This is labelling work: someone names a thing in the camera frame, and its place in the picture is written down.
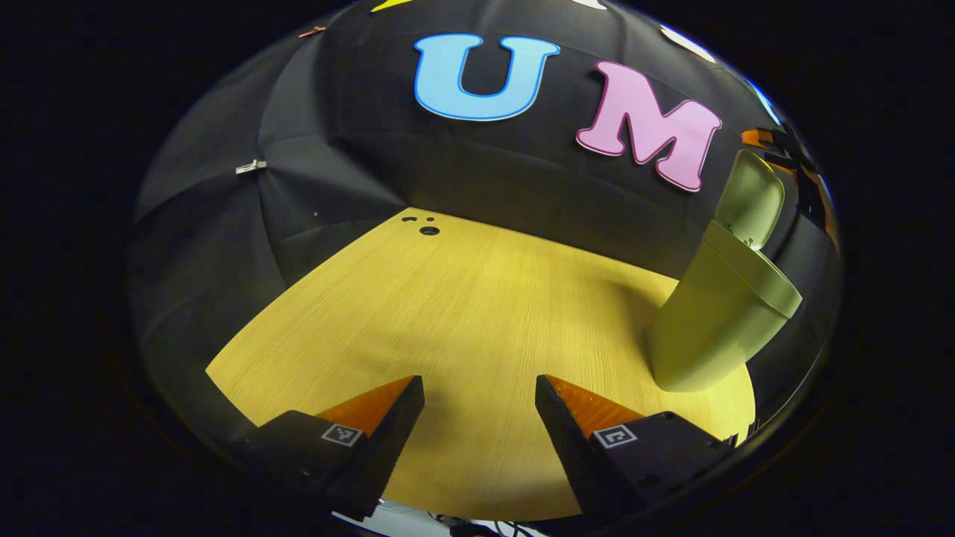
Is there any green desktop garbage bin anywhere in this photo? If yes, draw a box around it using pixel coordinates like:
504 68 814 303
645 149 804 394

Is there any black floor cable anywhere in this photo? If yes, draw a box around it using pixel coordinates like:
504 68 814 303
429 513 527 537

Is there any wooden desktop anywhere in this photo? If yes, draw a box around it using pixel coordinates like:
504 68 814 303
205 207 757 521

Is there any black backdrop cloth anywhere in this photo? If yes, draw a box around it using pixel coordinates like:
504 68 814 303
127 0 844 448

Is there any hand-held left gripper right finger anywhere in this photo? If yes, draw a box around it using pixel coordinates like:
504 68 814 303
535 374 736 519

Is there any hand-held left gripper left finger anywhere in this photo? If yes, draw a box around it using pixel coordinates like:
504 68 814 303
239 375 426 521

